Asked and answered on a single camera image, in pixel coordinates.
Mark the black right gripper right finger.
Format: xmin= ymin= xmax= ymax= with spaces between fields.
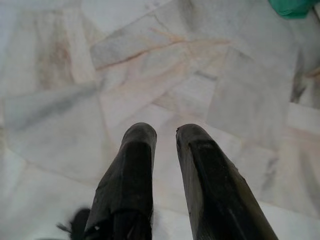
xmin=175 ymin=123 xmax=280 ymax=240

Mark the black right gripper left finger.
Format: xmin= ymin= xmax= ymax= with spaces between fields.
xmin=84 ymin=122 xmax=158 ymax=240

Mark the green plastic bag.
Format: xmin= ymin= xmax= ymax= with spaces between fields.
xmin=268 ymin=0 xmax=320 ymax=21

